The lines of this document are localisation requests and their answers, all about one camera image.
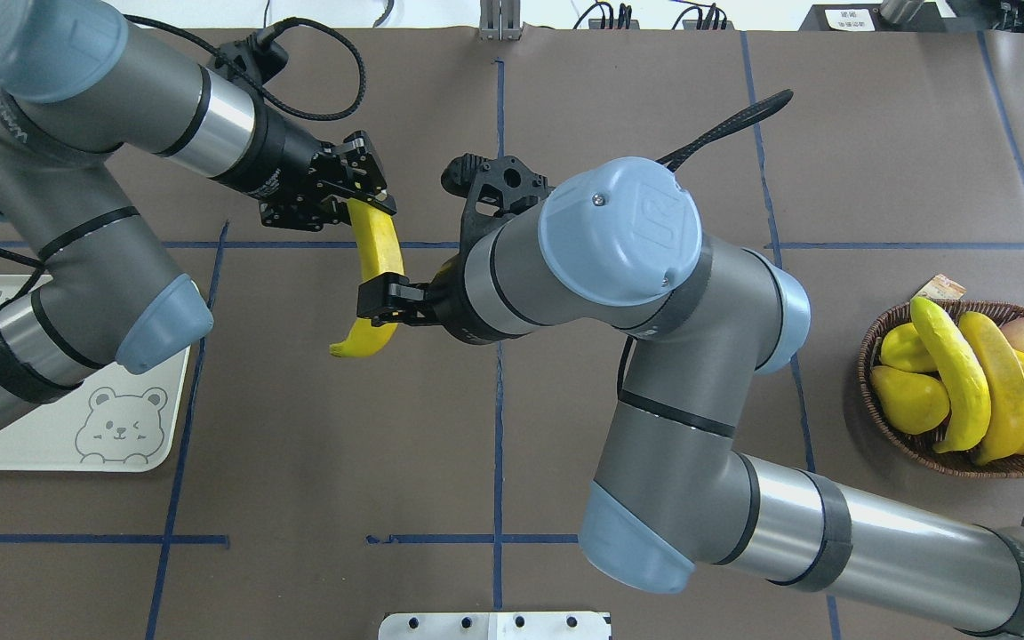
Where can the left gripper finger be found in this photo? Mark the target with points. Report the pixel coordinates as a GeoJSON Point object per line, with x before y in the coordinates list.
{"type": "Point", "coordinates": [305, 213]}
{"type": "Point", "coordinates": [352, 170]}

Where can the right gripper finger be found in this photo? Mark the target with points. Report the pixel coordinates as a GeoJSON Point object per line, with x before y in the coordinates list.
{"type": "Point", "coordinates": [391, 288]}
{"type": "Point", "coordinates": [395, 311]}

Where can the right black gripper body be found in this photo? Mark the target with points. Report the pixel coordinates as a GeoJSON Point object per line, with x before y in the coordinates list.
{"type": "Point", "coordinates": [449, 305]}

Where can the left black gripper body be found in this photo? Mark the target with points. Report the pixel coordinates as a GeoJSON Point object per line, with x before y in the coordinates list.
{"type": "Point", "coordinates": [282, 151]}

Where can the yellow banana with dark tip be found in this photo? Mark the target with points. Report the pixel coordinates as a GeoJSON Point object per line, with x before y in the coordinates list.
{"type": "Point", "coordinates": [379, 251]}

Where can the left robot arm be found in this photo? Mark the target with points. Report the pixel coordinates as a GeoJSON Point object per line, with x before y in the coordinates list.
{"type": "Point", "coordinates": [79, 80]}

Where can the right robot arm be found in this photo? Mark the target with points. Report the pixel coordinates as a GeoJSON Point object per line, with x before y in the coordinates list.
{"type": "Point", "coordinates": [623, 244]}

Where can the brown wicker basket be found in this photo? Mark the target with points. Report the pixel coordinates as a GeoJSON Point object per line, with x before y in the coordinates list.
{"type": "Point", "coordinates": [920, 447]}

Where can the white bear print tray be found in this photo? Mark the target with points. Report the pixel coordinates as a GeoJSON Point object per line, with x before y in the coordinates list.
{"type": "Point", "coordinates": [61, 409]}

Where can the yellow pear upper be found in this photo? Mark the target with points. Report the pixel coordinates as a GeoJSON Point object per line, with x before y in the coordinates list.
{"type": "Point", "coordinates": [902, 348]}

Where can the yellow pear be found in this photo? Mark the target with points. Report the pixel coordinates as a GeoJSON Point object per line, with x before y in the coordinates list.
{"type": "Point", "coordinates": [912, 403]}
{"type": "Point", "coordinates": [902, 348]}

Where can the black labelled box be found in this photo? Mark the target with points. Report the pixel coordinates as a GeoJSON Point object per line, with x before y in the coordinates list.
{"type": "Point", "coordinates": [866, 18]}

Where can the yellow pear lower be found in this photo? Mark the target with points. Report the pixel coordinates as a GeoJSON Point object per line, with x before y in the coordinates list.
{"type": "Point", "coordinates": [912, 403]}

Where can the small paper tag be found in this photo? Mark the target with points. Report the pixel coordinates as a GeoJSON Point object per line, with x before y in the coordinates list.
{"type": "Point", "coordinates": [941, 287]}

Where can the bright yellow banana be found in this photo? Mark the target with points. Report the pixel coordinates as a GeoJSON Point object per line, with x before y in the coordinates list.
{"type": "Point", "coordinates": [961, 372]}

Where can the dull yellow banana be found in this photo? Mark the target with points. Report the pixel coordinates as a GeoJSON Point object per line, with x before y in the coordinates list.
{"type": "Point", "coordinates": [1005, 378]}

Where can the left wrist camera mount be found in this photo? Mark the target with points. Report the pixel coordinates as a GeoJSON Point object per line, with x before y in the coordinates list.
{"type": "Point", "coordinates": [251, 61]}

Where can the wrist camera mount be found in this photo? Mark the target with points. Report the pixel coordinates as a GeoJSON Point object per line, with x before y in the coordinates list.
{"type": "Point", "coordinates": [251, 61]}
{"type": "Point", "coordinates": [495, 190]}

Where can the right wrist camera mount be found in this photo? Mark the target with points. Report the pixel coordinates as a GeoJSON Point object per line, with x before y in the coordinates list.
{"type": "Point", "coordinates": [495, 190]}

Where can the aluminium profile post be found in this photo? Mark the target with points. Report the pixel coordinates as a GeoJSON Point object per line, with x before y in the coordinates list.
{"type": "Point", "coordinates": [500, 20]}

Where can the white metal base plate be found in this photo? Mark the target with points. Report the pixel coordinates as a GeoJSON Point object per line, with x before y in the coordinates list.
{"type": "Point", "coordinates": [497, 625]}

